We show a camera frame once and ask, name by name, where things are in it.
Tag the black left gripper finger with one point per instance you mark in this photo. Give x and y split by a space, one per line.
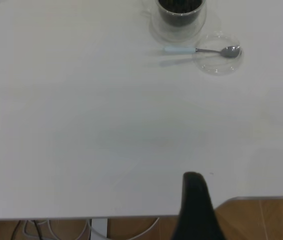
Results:
196 212

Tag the clear round glass lid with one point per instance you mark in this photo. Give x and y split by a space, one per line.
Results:
214 68

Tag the dark coffee beans pile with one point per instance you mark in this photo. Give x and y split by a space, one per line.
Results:
179 13

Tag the white table leg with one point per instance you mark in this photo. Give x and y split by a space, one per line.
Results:
99 226

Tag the clear double-wall glass cup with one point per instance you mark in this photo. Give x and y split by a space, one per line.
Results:
179 33

